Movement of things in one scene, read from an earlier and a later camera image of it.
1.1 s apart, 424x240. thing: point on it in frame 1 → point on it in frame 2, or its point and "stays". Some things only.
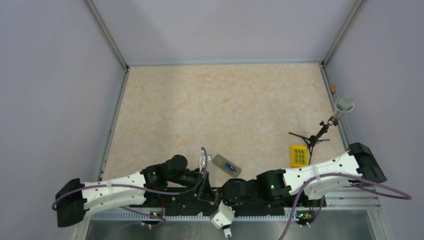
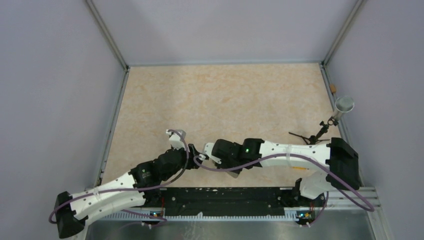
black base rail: (195, 204) stays
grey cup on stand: (342, 105) stays
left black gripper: (205, 192) → (192, 153)
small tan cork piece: (333, 88) stays
